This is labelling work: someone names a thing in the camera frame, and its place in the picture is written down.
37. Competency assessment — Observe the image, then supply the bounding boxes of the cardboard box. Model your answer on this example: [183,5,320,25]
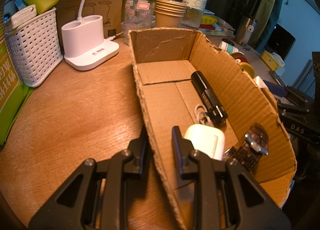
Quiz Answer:
[129,28,297,229]

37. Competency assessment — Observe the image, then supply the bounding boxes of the white earbuds case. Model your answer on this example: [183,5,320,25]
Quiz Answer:
[184,123,225,161]

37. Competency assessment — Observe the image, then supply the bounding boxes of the yellow box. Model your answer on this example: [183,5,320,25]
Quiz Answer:
[261,51,285,71]

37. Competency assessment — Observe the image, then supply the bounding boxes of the black flashlight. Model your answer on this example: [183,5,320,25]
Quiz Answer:
[191,71,228,125]

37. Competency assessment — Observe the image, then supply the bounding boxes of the yellow lid jar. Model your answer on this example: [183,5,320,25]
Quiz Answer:
[231,52,255,79]

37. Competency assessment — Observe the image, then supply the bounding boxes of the white pill bottle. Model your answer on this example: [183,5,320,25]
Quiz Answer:
[219,41,239,54]

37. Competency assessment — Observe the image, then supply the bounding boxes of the steel thermos cup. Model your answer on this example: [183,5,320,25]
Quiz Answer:
[235,16,258,45]

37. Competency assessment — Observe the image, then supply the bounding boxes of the white desk lamp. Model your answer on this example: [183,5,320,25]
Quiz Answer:
[61,0,119,71]

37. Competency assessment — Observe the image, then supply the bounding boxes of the yellow red packets pile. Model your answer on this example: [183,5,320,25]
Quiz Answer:
[199,15,235,37]

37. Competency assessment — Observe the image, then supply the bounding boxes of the green paper cup package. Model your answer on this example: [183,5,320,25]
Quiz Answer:
[0,40,33,146]

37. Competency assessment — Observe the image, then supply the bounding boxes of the clear glass cup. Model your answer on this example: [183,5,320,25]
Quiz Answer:
[124,0,155,45]

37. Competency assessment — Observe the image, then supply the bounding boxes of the white plastic basket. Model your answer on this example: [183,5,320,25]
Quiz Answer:
[5,7,63,88]

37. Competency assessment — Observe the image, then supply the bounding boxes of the stack of paper cups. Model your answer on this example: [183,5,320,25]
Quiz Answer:
[154,0,187,28]

